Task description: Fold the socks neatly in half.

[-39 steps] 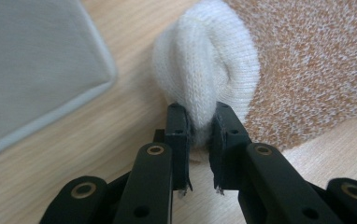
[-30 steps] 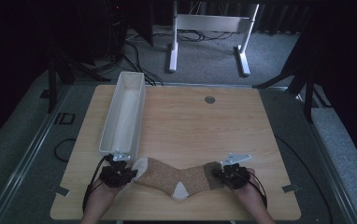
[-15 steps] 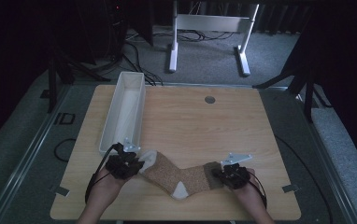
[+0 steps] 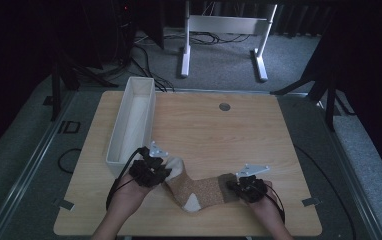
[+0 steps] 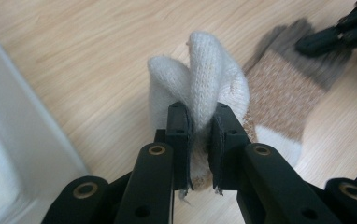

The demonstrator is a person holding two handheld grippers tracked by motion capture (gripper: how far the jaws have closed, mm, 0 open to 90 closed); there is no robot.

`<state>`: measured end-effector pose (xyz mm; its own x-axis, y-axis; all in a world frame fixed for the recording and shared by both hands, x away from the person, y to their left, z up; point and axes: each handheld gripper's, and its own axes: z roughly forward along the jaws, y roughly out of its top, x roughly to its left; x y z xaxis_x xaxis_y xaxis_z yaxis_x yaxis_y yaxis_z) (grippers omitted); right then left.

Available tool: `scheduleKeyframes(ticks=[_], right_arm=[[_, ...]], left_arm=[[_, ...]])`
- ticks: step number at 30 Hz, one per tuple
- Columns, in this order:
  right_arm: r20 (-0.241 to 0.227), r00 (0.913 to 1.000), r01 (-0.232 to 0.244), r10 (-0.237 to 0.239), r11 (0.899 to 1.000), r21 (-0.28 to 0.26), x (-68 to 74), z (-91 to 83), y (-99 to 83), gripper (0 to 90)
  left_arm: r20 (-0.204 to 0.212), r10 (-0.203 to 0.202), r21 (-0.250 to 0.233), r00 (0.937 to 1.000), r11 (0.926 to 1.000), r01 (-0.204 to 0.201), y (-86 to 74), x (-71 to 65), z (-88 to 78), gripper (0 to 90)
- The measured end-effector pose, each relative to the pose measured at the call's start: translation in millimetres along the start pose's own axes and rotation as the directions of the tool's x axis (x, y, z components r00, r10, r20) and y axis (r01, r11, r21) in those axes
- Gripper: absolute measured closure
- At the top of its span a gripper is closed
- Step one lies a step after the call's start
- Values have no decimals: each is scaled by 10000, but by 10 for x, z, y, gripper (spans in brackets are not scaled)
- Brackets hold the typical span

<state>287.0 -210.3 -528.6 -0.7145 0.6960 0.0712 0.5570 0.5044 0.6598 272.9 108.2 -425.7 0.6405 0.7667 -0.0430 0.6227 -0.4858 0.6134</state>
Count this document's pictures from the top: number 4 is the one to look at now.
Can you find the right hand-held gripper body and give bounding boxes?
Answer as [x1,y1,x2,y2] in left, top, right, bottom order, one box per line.
[226,162,271,204]

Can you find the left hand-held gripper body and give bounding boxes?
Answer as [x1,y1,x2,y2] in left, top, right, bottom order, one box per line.
[128,140,173,188]

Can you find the person's right hand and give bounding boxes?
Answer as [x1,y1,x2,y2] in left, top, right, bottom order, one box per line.
[245,180,285,232]

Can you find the person's left hand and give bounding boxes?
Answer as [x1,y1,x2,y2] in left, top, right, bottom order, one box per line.
[106,173,155,220]

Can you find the white fabric storage box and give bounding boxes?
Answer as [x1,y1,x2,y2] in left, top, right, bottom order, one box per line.
[105,76,157,178]

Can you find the grey tape piece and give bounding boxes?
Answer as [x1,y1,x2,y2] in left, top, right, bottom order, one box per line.
[53,197,76,212]
[301,196,322,207]

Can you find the black tripod stand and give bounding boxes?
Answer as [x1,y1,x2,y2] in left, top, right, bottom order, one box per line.
[270,33,357,132]
[50,49,120,122]

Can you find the dark computer tower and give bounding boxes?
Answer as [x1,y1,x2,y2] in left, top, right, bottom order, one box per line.
[110,0,138,66]

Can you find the white metal stand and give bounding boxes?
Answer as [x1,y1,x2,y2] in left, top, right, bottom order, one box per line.
[179,0,279,83]

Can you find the left hand-held gripper cable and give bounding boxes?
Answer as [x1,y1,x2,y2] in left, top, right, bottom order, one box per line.
[105,145,147,212]

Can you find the hand-held gripper cable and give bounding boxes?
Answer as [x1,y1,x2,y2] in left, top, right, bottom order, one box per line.
[262,182,287,225]
[105,145,147,212]

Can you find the right hand-held gripper cable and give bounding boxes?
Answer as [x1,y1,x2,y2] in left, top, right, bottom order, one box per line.
[262,182,287,225]

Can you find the long black floor cable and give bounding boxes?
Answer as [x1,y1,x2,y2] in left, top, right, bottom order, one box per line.
[293,144,357,240]

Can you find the black floor cable loop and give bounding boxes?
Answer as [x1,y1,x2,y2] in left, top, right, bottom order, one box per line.
[57,147,83,175]

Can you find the black floor bracket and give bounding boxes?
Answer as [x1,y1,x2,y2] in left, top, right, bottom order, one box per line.
[57,120,82,135]

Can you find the bundle of black floor cables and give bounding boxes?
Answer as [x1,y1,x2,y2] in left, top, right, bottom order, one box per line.
[129,42,176,93]

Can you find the black cables under white stand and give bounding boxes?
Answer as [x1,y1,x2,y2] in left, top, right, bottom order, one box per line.
[164,30,252,46]

